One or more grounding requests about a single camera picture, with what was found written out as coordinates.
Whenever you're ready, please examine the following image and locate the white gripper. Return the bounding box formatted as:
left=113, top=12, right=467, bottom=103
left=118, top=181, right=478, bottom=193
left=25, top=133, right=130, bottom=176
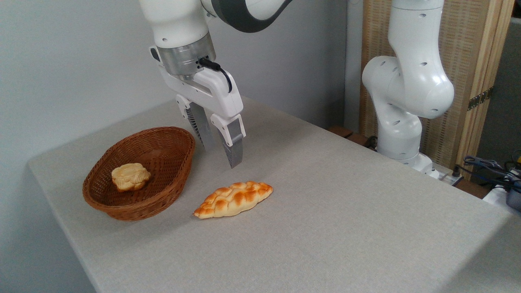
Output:
left=149, top=46, right=247, bottom=169

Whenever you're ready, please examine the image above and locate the braided golden bread loaf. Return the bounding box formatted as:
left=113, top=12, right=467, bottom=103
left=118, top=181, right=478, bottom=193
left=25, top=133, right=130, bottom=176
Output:
left=193, top=181, right=274, bottom=219

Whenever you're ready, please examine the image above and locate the brown wicker basket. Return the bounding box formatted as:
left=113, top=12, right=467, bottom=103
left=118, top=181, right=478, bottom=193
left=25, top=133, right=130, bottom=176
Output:
left=82, top=127, right=196, bottom=221

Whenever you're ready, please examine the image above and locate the small pale bread roll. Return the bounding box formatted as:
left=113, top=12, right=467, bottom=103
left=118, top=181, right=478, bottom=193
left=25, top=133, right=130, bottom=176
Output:
left=112, top=163, right=151, bottom=192

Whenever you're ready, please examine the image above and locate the gray table cloth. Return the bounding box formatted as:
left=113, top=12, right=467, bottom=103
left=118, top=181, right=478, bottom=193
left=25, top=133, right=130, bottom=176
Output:
left=28, top=96, right=521, bottom=293

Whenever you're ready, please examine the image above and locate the brass screen hinge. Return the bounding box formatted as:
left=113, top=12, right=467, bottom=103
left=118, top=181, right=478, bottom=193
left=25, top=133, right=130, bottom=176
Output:
left=467, top=87, right=494, bottom=111

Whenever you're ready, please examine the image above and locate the wooden rattan folding screen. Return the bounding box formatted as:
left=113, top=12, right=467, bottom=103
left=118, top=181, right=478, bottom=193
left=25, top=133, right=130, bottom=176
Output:
left=359, top=0, right=516, bottom=179

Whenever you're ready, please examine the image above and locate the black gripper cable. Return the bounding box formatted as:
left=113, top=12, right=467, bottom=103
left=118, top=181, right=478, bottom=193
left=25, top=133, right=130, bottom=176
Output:
left=198, top=58, right=233, bottom=94

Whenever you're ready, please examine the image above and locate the blue cable bundle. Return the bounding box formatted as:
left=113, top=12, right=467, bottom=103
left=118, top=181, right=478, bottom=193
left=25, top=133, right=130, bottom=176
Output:
left=458, top=155, right=521, bottom=192

